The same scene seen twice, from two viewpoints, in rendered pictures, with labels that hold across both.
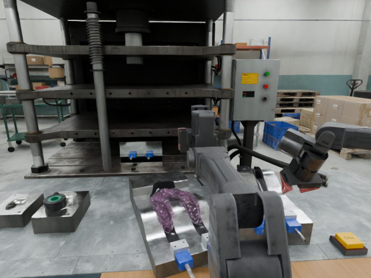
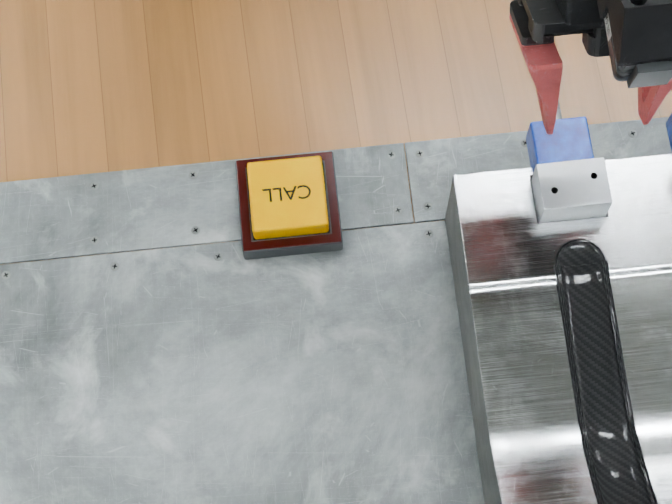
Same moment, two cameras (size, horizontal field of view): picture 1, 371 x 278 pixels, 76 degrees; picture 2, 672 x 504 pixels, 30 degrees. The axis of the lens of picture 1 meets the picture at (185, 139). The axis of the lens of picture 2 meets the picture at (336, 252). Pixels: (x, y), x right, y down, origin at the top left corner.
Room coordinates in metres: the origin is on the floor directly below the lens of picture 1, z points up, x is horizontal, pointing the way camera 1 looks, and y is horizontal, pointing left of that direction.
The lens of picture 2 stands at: (1.07, -0.53, 1.75)
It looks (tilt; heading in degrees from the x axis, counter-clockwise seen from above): 71 degrees down; 181
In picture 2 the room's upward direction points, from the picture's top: 2 degrees counter-clockwise
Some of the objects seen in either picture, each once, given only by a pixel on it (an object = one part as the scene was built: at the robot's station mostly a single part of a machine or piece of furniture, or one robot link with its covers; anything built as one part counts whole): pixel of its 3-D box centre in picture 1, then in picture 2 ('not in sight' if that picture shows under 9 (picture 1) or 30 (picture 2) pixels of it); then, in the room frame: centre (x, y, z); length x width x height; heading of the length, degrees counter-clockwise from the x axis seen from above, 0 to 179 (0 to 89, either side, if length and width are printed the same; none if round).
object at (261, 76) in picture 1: (245, 162); not in sight; (1.66, -0.46, 0.74); 0.31 x 0.22 x 1.47; 94
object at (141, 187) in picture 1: (171, 210); not in sight; (0.83, 0.06, 0.86); 0.50 x 0.26 x 0.11; 21
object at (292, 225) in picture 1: (293, 227); (557, 138); (0.68, -0.36, 0.89); 0.13 x 0.05 x 0.05; 5
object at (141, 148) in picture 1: (144, 143); not in sight; (1.70, 0.31, 0.87); 0.50 x 0.27 x 0.17; 4
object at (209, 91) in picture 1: (138, 98); not in sight; (1.79, 0.35, 1.20); 1.29 x 0.83 x 0.19; 94
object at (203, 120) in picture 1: (203, 137); not in sight; (0.54, -0.04, 1.24); 0.12 x 0.09 x 0.12; 6
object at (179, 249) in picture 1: (185, 262); not in sight; (0.56, 0.00, 0.86); 0.13 x 0.05 x 0.05; 21
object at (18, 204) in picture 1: (18, 209); not in sight; (0.88, 0.71, 0.83); 0.17 x 0.13 x 0.06; 4
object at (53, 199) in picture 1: (55, 202); not in sight; (0.84, 0.52, 0.89); 0.08 x 0.08 x 0.04
